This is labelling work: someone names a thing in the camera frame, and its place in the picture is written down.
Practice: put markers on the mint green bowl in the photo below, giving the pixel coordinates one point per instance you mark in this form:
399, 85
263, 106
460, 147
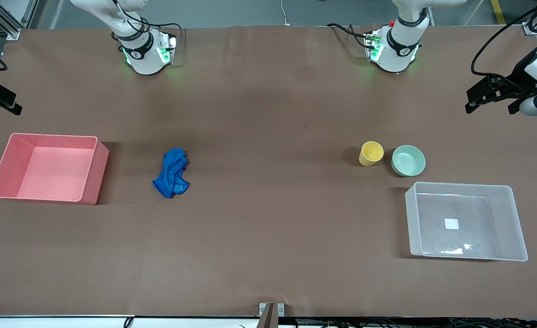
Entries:
408, 161

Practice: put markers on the brown table cover sheet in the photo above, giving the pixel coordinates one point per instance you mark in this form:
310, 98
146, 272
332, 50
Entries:
268, 205

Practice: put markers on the clear plastic storage box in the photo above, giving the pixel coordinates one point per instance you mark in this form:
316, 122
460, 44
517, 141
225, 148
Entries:
505, 223

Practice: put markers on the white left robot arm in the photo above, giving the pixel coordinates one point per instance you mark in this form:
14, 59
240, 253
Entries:
394, 52

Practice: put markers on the grey metal table bracket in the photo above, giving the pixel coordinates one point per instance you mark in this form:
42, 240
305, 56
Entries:
271, 314

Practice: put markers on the blue cloth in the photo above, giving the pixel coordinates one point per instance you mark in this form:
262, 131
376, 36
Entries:
172, 173

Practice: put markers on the yellow plastic cup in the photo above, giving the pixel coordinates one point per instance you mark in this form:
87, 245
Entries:
369, 155

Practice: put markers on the pink plastic bin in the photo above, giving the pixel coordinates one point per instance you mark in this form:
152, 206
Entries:
4, 173

